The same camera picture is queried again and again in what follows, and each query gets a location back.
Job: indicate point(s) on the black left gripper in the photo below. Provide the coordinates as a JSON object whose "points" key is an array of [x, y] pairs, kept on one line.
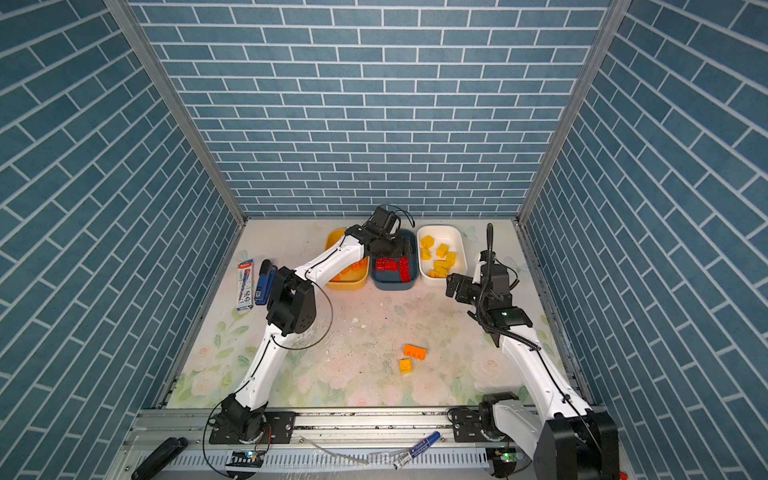
{"points": [[389, 254]]}

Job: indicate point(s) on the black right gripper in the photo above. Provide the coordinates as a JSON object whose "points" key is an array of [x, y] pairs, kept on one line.
{"points": [[454, 284]]}

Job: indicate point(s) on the red two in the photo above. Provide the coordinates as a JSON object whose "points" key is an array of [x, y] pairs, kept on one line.
{"points": [[395, 269]]}

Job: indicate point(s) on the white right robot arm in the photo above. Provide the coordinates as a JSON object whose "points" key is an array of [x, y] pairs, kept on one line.
{"points": [[566, 438]]}

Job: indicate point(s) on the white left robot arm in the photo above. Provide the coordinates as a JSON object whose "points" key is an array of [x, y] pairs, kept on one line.
{"points": [[291, 310]]}

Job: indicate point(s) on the teal plastic bin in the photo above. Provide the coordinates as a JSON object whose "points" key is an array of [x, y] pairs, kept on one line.
{"points": [[409, 246]]}

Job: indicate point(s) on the yellow plastic bin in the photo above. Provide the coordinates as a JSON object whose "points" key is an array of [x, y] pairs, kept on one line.
{"points": [[352, 277]]}

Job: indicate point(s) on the white plastic bin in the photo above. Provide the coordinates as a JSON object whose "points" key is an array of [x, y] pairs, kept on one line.
{"points": [[442, 234]]}

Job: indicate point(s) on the orange two by four brick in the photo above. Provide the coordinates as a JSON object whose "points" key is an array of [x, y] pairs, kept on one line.
{"points": [[414, 352]]}

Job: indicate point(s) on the small yellow-orange square brick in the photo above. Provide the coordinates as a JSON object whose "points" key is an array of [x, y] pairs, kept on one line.
{"points": [[405, 365]]}

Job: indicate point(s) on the blue stapler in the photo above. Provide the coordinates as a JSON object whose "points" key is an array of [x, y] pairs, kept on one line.
{"points": [[264, 282]]}

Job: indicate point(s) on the marker pen package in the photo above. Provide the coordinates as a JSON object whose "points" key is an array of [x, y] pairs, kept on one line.
{"points": [[245, 300]]}

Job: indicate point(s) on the blue marker pen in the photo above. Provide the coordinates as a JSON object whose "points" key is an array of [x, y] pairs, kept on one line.
{"points": [[403, 459]]}

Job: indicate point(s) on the black stapler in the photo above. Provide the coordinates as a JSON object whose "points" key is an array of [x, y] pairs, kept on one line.
{"points": [[160, 457]]}

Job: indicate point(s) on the aluminium front rail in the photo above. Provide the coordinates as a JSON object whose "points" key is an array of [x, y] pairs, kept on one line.
{"points": [[306, 442]]}

